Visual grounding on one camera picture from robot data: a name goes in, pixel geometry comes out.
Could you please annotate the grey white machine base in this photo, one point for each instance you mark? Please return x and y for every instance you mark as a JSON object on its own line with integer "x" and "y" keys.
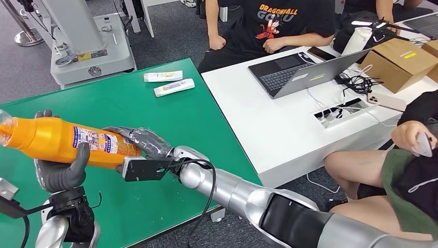
{"x": 90, "y": 41}

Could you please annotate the person with controller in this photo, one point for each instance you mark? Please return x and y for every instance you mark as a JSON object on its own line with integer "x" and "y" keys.
{"x": 359, "y": 167}

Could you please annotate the black smartphone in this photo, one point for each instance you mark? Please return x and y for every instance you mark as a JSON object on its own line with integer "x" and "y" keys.
{"x": 321, "y": 54}

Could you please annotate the small cardboard box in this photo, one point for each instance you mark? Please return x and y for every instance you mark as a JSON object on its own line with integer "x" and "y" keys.
{"x": 433, "y": 48}

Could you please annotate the white drink bottle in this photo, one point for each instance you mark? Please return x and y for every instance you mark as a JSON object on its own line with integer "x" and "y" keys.
{"x": 356, "y": 41}

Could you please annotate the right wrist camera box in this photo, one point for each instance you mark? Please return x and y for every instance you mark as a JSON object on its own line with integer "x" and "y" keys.
{"x": 143, "y": 169}

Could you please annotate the large cardboard box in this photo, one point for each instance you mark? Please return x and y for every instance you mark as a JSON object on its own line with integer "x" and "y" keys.
{"x": 393, "y": 58}

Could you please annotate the white table leg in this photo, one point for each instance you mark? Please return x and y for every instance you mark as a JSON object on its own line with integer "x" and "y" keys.
{"x": 146, "y": 17}

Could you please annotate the chrome stanchion post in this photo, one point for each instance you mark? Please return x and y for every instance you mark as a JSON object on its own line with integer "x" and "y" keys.
{"x": 27, "y": 37}

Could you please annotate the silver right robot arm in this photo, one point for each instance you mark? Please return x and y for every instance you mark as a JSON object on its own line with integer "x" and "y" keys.
{"x": 246, "y": 198}

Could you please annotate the white tube with yellow print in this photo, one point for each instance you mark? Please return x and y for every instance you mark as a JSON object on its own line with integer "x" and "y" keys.
{"x": 174, "y": 87}
{"x": 162, "y": 76}

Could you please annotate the black stand with white lights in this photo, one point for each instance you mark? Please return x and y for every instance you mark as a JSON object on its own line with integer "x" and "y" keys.
{"x": 393, "y": 26}

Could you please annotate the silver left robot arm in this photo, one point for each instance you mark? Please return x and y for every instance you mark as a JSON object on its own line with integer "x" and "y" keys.
{"x": 51, "y": 234}

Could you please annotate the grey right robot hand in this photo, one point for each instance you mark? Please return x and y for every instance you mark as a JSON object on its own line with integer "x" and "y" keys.
{"x": 150, "y": 143}

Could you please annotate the grey open laptop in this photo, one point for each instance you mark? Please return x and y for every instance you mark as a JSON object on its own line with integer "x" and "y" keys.
{"x": 308, "y": 77}

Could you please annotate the orange plastic bottle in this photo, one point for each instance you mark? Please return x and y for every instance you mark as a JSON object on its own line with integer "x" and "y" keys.
{"x": 51, "y": 140}

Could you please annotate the black bag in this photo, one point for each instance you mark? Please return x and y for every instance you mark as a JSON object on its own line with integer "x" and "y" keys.
{"x": 345, "y": 36}

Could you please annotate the pink smartphone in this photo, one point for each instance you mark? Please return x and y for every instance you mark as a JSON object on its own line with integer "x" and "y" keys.
{"x": 386, "y": 101}

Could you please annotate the white sneaker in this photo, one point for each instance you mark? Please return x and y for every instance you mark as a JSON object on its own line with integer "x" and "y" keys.
{"x": 189, "y": 3}

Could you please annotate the person at desk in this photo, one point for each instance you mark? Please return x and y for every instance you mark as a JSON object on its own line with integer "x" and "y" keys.
{"x": 273, "y": 37}

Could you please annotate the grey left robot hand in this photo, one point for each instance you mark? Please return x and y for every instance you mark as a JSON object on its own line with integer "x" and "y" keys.
{"x": 58, "y": 178}

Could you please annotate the person behind black bag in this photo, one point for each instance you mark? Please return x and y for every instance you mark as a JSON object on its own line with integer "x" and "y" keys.
{"x": 383, "y": 8}

